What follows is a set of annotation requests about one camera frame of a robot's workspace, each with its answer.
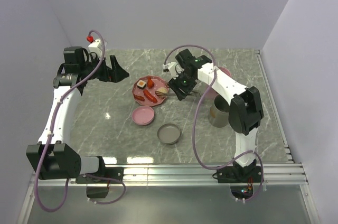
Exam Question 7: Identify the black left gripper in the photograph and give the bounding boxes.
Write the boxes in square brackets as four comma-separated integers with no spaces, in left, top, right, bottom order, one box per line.
[81,53,129,83]

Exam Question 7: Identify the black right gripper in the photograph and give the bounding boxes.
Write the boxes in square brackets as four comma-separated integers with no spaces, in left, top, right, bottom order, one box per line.
[167,70,197,101]

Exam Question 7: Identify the cream steamed bun toy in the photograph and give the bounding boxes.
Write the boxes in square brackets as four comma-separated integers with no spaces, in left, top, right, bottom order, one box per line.
[155,87,168,98]

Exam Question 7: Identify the steel serving tongs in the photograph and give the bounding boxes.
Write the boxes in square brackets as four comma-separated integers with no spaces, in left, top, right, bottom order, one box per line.
[166,88,201,97]

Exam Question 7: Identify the pink scalloped plate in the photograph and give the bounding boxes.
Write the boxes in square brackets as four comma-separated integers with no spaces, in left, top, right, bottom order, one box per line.
[132,76,169,107]

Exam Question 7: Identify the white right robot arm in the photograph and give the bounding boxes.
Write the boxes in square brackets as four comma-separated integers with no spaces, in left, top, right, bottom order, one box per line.
[162,45,264,182]

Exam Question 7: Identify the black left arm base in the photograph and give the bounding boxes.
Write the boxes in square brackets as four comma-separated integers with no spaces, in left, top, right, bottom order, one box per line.
[76,166,124,184]

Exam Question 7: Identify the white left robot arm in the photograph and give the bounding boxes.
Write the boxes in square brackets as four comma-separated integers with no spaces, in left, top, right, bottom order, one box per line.
[26,46,129,183]

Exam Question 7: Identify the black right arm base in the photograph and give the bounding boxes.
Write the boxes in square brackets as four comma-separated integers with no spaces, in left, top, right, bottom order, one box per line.
[212,165,263,183]

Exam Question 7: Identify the sushi roll toy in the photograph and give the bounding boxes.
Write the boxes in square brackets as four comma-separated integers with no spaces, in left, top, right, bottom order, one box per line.
[136,80,147,89]

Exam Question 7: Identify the small red sausage toy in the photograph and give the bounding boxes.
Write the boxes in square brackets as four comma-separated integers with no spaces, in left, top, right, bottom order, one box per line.
[134,95,145,101]

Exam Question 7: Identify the red chicken drumstick toy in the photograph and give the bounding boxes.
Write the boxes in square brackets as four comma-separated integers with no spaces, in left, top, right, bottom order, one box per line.
[147,76,155,89]

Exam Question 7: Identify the pink tall canister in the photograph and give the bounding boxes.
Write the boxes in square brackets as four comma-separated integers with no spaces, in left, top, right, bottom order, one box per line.
[203,67,232,100]

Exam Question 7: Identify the grey tall canister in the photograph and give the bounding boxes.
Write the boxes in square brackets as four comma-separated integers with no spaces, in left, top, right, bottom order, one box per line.
[208,95,230,128]

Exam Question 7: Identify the pink round lid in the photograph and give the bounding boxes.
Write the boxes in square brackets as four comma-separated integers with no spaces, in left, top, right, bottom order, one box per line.
[132,106,155,126]

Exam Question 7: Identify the grey round lid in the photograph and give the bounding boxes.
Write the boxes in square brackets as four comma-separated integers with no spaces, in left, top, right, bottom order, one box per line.
[157,123,181,145]

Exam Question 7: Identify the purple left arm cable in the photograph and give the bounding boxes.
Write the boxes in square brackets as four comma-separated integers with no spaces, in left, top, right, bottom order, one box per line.
[33,30,126,212]

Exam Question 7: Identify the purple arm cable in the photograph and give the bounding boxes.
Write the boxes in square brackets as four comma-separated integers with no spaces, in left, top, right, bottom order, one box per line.
[163,44,265,203]
[33,30,126,212]

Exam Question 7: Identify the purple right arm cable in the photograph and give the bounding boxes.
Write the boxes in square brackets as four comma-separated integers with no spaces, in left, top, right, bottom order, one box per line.
[163,44,265,203]

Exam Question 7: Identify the aluminium front rail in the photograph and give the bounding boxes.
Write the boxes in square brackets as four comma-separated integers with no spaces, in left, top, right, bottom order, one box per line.
[29,163,308,188]

